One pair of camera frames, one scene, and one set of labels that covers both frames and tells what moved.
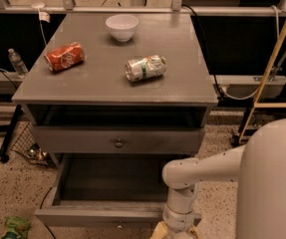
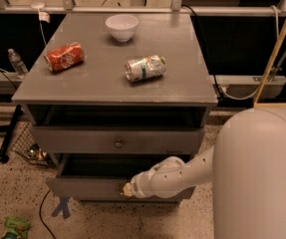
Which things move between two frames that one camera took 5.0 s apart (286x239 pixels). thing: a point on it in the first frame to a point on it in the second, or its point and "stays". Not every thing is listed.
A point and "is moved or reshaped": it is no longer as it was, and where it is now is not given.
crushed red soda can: x=64 y=56 stays
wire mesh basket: x=27 y=145 stays
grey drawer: x=109 y=190 is moved or reshaped
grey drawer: x=118 y=139 stays
